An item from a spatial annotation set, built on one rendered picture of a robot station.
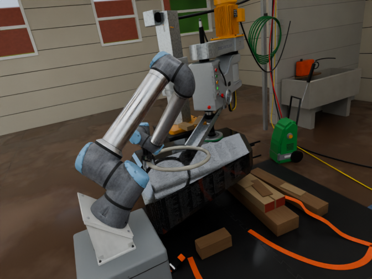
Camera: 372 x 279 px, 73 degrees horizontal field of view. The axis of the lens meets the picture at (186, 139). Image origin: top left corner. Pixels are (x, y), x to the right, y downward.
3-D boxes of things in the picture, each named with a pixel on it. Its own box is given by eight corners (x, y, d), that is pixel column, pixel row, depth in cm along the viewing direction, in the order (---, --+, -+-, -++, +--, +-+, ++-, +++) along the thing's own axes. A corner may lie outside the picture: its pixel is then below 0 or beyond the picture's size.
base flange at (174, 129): (157, 125, 334) (156, 122, 332) (190, 117, 351) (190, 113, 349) (171, 135, 291) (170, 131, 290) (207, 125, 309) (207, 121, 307)
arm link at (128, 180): (129, 211, 114) (150, 178, 114) (97, 191, 114) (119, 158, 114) (135, 203, 129) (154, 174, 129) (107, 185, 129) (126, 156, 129)
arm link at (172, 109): (206, 72, 132) (162, 149, 177) (186, 60, 132) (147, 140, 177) (199, 81, 124) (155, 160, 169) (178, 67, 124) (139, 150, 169)
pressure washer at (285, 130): (289, 151, 375) (290, 94, 343) (303, 161, 343) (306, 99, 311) (267, 156, 371) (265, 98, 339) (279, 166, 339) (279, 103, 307)
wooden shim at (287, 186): (279, 187, 274) (279, 186, 273) (285, 183, 279) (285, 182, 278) (300, 196, 254) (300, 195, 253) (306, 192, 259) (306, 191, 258)
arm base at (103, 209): (130, 232, 119) (141, 215, 119) (94, 221, 108) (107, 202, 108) (119, 211, 134) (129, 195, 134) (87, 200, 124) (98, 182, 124)
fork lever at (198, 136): (210, 106, 262) (208, 102, 259) (227, 106, 253) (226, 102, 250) (182, 149, 215) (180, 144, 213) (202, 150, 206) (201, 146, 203)
